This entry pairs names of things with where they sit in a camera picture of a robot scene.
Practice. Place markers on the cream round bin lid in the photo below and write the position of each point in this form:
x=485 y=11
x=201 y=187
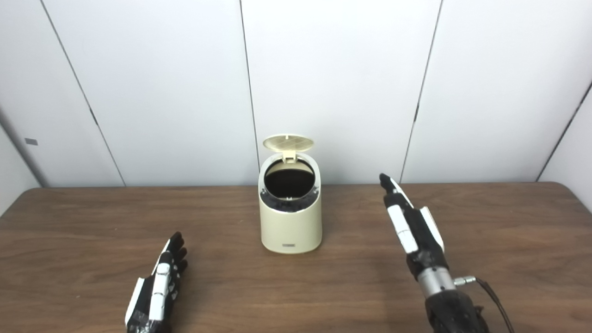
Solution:
x=288 y=142

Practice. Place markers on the cream-colored bin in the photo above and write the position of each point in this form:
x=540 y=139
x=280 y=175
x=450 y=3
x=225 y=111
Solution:
x=290 y=229

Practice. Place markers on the small grey wall label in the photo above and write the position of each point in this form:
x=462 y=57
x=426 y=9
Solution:
x=31 y=141

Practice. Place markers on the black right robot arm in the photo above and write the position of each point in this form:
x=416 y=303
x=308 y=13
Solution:
x=448 y=310

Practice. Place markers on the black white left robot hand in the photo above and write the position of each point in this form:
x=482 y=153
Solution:
x=155 y=296

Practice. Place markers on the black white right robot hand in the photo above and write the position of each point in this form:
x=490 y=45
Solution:
x=416 y=231

